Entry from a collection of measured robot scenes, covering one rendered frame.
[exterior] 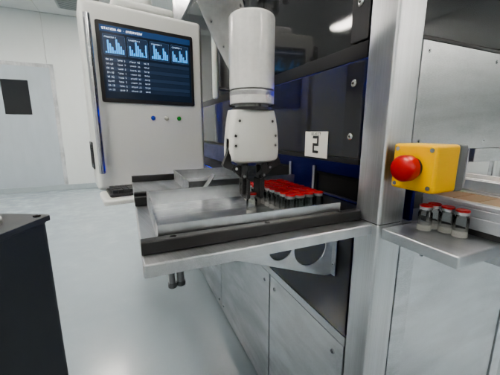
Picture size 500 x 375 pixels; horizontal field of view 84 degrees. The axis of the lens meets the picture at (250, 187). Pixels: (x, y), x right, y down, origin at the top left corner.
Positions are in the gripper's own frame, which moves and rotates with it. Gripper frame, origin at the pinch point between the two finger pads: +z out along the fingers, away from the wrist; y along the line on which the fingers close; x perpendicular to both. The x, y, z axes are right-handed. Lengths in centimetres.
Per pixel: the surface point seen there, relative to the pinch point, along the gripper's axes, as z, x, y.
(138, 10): -62, -87, 13
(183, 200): 5.3, -16.3, 10.9
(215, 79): -32, -62, -12
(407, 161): -6.7, 22.3, -14.9
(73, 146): 14, -541, 111
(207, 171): 4, -50, -4
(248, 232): 4.9, 11.3, 5.6
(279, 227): 4.8, 11.3, 0.0
